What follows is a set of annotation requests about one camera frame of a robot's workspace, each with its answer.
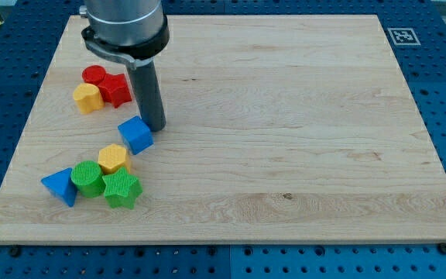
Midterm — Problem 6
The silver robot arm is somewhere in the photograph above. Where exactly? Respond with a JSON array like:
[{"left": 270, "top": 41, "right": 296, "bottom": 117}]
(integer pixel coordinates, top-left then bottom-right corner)
[{"left": 79, "top": 0, "right": 170, "bottom": 70}]

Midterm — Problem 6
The wooden board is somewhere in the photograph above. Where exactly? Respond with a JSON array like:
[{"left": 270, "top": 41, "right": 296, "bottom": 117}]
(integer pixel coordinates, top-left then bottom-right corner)
[{"left": 0, "top": 15, "right": 446, "bottom": 246}]

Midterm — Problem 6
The blue cube block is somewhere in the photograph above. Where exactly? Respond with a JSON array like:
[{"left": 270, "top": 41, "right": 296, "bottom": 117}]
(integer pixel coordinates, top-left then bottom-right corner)
[{"left": 118, "top": 115, "right": 153, "bottom": 155}]

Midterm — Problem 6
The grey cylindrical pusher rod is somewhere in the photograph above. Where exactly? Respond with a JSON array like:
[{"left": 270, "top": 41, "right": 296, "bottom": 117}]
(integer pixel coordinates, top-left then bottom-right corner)
[{"left": 127, "top": 59, "right": 166, "bottom": 132}]

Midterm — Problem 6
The yellow hexagon block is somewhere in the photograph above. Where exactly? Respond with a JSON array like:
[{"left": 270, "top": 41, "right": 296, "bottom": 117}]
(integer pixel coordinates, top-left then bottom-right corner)
[{"left": 98, "top": 144, "right": 132, "bottom": 174}]

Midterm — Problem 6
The green star block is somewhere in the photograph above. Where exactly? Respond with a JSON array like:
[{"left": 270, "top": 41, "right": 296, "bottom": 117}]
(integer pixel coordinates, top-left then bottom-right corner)
[{"left": 102, "top": 167, "right": 143, "bottom": 210}]

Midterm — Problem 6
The red star block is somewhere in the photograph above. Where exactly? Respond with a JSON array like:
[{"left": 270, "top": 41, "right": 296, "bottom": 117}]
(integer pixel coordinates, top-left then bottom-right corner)
[{"left": 98, "top": 74, "right": 132, "bottom": 109}]

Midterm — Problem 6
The green cylinder block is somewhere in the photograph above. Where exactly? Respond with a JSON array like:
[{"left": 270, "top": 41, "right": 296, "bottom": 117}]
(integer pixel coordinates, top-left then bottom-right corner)
[{"left": 70, "top": 160, "right": 105, "bottom": 198}]

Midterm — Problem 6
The yellow heart block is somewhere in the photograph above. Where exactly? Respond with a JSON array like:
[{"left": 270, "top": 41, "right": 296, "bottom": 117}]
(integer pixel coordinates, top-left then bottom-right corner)
[{"left": 73, "top": 83, "right": 105, "bottom": 114}]

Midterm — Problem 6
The red cylinder block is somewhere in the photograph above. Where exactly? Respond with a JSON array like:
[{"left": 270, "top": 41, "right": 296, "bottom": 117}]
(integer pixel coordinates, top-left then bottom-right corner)
[{"left": 81, "top": 65, "right": 107, "bottom": 85}]

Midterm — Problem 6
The blue triangle block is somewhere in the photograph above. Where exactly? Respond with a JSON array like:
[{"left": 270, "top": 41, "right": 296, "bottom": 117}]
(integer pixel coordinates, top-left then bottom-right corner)
[{"left": 40, "top": 167, "right": 78, "bottom": 207}]

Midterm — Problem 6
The white fiducial marker tag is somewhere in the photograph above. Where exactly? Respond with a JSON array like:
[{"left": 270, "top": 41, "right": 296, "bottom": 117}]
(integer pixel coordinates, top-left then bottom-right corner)
[{"left": 388, "top": 27, "right": 420, "bottom": 46}]

